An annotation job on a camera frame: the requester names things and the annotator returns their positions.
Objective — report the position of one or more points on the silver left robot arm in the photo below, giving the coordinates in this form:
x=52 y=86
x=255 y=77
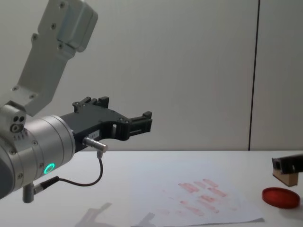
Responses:
x=40 y=142

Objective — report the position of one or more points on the white paper with red prints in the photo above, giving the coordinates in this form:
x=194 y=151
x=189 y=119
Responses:
x=189 y=203

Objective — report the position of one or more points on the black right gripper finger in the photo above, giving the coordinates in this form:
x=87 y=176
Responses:
x=293 y=164
x=276 y=163

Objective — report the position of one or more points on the wooden stamp block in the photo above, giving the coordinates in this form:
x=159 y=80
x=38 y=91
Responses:
x=285 y=179

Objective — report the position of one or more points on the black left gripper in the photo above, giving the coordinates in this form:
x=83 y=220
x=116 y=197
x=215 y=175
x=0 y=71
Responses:
x=90 y=121

